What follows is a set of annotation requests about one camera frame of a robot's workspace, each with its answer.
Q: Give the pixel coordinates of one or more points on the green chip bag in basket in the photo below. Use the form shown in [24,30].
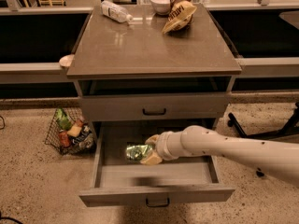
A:
[62,119]

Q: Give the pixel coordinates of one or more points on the yellow packet in basket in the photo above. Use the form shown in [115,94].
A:
[76,128]

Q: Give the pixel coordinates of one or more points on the clear plastic water bottle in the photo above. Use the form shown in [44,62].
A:
[115,12]

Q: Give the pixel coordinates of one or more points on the small round beige disc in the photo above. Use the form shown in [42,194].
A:
[66,60]

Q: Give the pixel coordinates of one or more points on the yellow chip bag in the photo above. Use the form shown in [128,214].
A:
[179,16]

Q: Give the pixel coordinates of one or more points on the closed grey top drawer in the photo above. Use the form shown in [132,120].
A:
[156,106]

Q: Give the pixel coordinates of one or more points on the grey drawer cabinet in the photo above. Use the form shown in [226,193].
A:
[138,59]

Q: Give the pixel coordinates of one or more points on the white ceramic bowl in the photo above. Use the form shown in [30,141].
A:
[161,7]

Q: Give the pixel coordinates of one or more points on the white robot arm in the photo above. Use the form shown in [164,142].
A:
[277,159]

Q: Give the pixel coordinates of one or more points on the open grey middle drawer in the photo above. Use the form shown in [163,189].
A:
[118,181]

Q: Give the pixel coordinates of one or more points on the red can in basket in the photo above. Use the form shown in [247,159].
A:
[64,139]

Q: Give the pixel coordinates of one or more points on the black wire basket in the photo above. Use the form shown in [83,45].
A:
[52,137]

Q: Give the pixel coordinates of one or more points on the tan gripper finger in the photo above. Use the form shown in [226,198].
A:
[152,159]
[152,140]

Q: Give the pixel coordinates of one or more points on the dark blue snack bag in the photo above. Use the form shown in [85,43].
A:
[84,140]

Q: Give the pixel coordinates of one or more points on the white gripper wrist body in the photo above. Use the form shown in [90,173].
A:
[163,147]

